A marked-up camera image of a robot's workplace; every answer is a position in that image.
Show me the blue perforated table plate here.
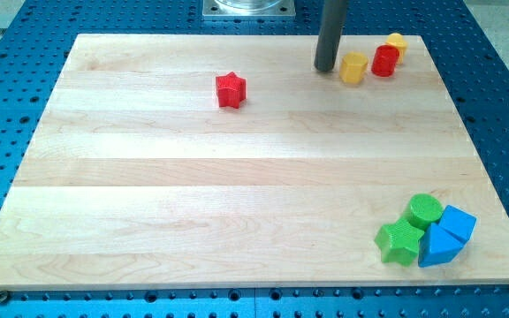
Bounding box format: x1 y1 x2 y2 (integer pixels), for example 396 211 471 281
0 1 509 317

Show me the yellow hexagon block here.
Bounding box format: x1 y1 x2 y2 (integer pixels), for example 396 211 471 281
339 51 368 84

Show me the blue triangle block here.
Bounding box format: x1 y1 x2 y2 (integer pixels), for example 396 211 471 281
418 223 464 268

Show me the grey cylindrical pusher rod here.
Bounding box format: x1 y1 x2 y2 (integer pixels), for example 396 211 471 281
314 0 350 72

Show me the green star block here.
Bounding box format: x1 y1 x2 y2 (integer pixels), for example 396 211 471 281
374 217 425 267

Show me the light wooden board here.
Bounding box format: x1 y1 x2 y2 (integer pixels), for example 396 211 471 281
0 34 509 291

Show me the blue cube block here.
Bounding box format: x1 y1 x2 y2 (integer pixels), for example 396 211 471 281
438 205 477 244

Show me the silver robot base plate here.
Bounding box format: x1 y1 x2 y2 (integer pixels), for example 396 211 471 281
201 0 296 19

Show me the yellow heart block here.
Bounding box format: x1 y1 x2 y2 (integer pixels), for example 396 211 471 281
385 33 408 64

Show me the red cylinder block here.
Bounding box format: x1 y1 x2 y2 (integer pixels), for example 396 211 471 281
371 45 399 77

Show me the green cylinder block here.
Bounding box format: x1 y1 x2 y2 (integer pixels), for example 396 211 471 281
403 193 444 231

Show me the red star block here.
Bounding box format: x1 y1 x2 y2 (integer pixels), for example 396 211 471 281
216 72 247 109

